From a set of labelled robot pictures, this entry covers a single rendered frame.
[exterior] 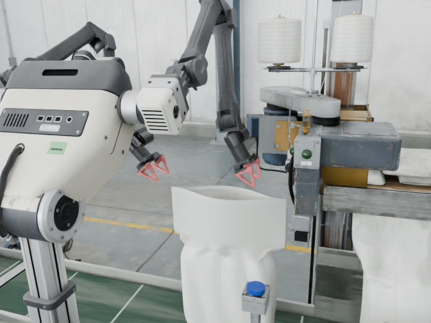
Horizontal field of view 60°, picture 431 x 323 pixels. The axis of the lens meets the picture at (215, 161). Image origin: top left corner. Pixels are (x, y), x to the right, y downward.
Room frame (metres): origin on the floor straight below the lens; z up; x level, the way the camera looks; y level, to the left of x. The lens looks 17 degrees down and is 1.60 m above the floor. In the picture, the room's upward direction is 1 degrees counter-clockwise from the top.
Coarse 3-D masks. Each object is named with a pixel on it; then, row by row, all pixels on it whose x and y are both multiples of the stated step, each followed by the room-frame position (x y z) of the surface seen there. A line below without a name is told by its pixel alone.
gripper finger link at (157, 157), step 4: (152, 156) 1.44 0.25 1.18; (156, 156) 1.45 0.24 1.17; (160, 156) 1.48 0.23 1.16; (164, 156) 1.49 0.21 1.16; (152, 160) 1.44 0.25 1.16; (156, 160) 1.49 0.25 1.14; (160, 160) 1.48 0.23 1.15; (164, 160) 1.48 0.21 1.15; (156, 164) 1.49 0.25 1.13; (164, 164) 1.47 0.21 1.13; (156, 168) 1.48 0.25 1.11; (160, 168) 1.48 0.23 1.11; (164, 172) 1.47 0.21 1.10; (168, 172) 1.46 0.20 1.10
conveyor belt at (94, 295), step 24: (0, 288) 1.71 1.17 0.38; (24, 288) 1.70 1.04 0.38; (96, 288) 1.69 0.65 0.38; (120, 288) 1.68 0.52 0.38; (144, 288) 1.68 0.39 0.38; (24, 312) 1.51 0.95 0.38; (96, 312) 1.50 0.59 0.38; (120, 312) 1.50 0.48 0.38; (144, 312) 1.49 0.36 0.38; (168, 312) 1.49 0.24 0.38
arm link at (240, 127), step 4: (236, 116) 1.30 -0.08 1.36; (216, 120) 1.33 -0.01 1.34; (236, 120) 1.30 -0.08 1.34; (240, 120) 1.32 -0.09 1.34; (216, 124) 1.33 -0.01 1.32; (236, 124) 1.30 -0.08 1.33; (240, 124) 1.31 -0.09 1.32; (244, 124) 1.40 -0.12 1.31; (232, 128) 1.32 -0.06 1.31; (236, 128) 1.31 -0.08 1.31; (240, 128) 1.30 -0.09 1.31; (244, 128) 1.39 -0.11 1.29; (220, 132) 1.32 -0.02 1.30; (224, 132) 1.32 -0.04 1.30; (240, 132) 1.35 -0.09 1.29; (244, 132) 1.37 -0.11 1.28; (248, 132) 1.39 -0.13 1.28; (244, 136) 1.35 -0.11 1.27; (248, 136) 1.39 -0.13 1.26; (244, 140) 1.37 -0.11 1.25
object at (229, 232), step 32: (192, 192) 1.36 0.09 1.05; (224, 192) 1.42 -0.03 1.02; (256, 192) 1.34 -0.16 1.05; (192, 224) 1.37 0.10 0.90; (224, 224) 1.28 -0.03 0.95; (256, 224) 1.27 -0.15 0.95; (192, 256) 1.32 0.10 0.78; (224, 256) 1.28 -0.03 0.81; (256, 256) 1.25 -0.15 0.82; (192, 288) 1.31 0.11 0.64; (224, 288) 1.26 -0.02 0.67; (192, 320) 1.31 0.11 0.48; (224, 320) 1.26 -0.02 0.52
